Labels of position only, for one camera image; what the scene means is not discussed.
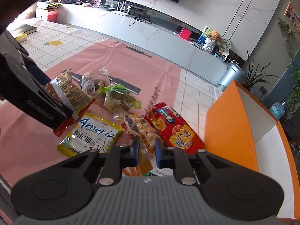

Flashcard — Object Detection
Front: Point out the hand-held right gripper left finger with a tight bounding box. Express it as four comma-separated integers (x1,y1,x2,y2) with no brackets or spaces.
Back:
63,137,141,187

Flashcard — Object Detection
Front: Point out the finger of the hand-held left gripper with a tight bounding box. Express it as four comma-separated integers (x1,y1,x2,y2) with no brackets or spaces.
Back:
22,54,51,86

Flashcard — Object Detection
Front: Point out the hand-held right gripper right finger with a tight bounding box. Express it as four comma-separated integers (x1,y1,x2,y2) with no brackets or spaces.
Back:
155,138,235,186

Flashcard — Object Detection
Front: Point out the clear packet of orange snacks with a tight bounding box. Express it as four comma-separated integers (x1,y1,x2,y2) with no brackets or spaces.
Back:
114,112,160,155

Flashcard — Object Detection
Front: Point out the red snack bag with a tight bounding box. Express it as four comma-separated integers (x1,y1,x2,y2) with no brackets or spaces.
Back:
143,102,205,155

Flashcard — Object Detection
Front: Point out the brown patterned snack packet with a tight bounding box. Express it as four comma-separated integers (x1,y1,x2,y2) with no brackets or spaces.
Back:
44,69,96,137

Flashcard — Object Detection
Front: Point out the yellow and white snack bag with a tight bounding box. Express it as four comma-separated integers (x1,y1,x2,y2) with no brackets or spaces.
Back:
57,112,124,158

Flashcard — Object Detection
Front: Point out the clear packet of dark snacks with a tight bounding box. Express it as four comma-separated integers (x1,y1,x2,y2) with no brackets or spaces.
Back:
81,67,112,95

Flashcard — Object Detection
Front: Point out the green clear packet of nuts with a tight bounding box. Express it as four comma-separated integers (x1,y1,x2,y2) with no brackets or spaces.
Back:
103,84,141,113

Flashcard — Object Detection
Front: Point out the orange cardboard box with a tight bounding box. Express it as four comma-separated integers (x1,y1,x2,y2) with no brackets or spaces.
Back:
203,80,300,223

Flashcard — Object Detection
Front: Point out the yellow plastic box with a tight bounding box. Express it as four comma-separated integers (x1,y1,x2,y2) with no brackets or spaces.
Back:
15,32,28,43

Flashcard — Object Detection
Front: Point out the black book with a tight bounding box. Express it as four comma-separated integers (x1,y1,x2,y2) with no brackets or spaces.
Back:
20,24,38,35

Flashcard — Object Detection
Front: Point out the pink printed table mat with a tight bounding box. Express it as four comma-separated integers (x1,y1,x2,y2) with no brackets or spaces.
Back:
0,38,182,225

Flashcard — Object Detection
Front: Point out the white router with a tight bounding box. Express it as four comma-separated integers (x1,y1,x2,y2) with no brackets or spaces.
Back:
111,1,134,17

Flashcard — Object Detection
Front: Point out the silver trash can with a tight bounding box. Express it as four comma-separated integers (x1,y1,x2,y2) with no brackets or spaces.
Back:
217,63,247,92

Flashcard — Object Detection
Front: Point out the white marble media cabinet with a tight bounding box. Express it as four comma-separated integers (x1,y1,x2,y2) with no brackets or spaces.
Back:
55,2,231,85

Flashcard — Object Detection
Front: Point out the potted long-leaf plant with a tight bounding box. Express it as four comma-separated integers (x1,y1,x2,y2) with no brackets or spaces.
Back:
241,49,280,92

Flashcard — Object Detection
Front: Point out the pink red gift box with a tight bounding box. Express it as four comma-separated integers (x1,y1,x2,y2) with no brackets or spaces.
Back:
179,27,192,41

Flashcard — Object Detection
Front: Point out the brown teddy bear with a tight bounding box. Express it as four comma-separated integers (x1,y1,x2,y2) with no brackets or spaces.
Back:
203,30,222,53

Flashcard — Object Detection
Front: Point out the blue water bottle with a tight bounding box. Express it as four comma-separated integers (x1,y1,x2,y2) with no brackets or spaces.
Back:
269,101,287,119

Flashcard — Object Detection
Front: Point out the round paper fan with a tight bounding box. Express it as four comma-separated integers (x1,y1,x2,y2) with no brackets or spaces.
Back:
218,39,232,57

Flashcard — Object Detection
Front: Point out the hanging green vine plant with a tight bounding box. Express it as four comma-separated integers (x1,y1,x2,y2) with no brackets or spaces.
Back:
278,17,296,44

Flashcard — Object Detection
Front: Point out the framed wall picture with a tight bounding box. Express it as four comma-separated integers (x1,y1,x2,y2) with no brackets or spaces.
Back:
284,2,300,33

